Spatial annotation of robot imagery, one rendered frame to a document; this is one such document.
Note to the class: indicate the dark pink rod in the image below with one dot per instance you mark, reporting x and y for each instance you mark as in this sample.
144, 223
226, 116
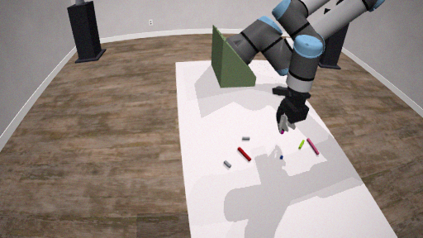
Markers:
312, 146

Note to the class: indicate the dark red rod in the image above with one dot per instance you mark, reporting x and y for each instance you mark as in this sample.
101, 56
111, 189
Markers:
244, 154

